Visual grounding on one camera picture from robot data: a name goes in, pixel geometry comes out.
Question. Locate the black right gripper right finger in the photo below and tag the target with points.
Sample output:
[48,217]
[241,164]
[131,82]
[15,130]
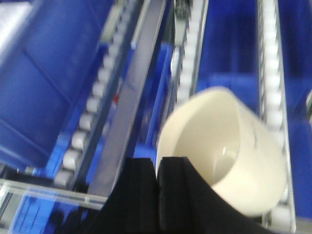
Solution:
[188,205]

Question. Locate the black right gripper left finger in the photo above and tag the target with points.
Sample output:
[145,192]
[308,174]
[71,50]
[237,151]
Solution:
[132,207]

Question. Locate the white plastic bin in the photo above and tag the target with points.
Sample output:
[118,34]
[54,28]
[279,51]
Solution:
[230,148]

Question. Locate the white roller track left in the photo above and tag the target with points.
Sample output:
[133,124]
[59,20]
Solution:
[118,36]

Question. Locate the blue crate centre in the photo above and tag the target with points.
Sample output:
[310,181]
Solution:
[228,56]

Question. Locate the blue crate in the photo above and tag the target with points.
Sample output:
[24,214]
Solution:
[296,33]
[228,56]
[46,50]

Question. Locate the blue crate left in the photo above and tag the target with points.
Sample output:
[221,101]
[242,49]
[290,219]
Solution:
[46,50]

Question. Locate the blue crate far right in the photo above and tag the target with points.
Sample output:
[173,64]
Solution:
[296,33]

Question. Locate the stainless steel shelf frame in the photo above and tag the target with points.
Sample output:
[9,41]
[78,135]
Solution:
[118,140]

